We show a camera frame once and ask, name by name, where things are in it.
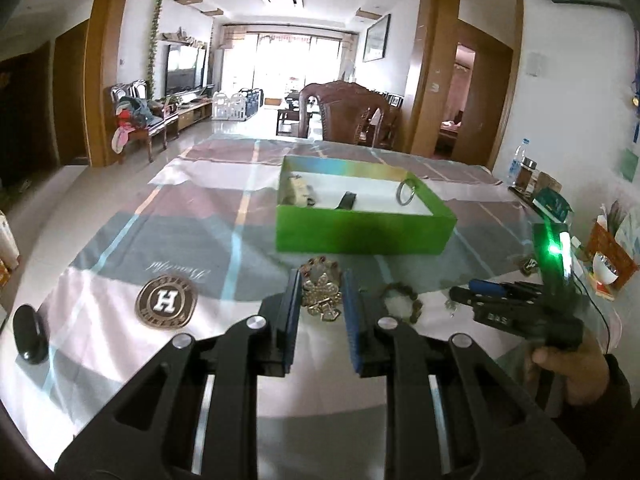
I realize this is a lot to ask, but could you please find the flat screen television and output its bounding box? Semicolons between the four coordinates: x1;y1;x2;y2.
165;44;206;94

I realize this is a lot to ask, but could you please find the cream strap wristwatch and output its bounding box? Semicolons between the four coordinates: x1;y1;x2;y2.
282;174;316;208

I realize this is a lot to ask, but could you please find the framed wall painting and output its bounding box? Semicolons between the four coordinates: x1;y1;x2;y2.
362;14;390;62

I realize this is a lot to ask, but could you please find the green ivy garland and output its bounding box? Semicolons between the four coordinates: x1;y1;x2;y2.
145;0;163;98

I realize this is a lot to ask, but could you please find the right hand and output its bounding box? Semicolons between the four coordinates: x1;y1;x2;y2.
532;328;610;405

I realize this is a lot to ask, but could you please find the small clear crystal trinket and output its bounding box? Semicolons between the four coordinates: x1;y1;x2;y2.
445;299;458;315

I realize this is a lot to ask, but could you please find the orange woven basket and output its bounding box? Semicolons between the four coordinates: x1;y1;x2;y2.
586;222;639;290

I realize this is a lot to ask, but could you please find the clear plastic water bottle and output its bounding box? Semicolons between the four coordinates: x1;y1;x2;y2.
506;138;529;185

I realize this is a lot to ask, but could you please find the dark carved wooden chair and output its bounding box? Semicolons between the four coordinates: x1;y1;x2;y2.
297;80;390;148

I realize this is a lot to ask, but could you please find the dark wooden bead bracelet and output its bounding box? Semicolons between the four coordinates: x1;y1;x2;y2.
378;282;424;325

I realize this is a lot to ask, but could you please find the silver bangle ring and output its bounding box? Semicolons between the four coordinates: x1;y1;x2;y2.
395;176;418;207

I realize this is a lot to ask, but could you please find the white baby fence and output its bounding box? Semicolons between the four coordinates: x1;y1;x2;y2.
212;91;247;122

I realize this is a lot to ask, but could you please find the black computer mouse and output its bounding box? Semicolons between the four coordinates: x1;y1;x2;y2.
12;304;48;364

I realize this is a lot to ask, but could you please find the brown glass jar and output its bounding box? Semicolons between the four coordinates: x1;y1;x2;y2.
514;157;537;192

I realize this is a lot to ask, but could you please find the green cardboard box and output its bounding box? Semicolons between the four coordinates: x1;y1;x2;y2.
276;155;457;256

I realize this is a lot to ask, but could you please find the green book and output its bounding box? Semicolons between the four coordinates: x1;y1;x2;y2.
533;188;574;223

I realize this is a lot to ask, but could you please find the wooden armchair with clothes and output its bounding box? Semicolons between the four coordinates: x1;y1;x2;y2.
108;81;179;164

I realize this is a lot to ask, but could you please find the wooden tv cabinet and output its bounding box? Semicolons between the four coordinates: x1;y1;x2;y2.
165;96;213;136

